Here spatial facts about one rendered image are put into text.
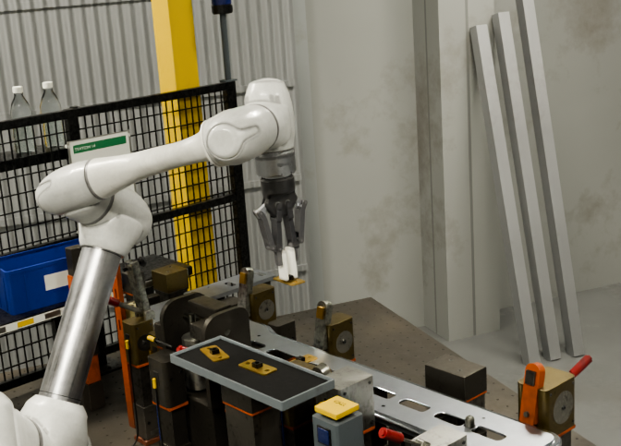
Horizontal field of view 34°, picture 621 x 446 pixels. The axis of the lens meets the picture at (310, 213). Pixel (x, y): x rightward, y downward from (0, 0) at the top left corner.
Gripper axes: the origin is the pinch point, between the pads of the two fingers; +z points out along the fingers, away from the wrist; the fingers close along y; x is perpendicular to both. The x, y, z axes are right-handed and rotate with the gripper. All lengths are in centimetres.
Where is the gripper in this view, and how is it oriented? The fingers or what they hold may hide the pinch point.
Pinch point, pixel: (286, 263)
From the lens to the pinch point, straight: 230.9
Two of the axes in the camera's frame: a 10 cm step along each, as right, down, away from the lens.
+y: 8.3, -2.1, 5.2
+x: -5.5, -1.3, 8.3
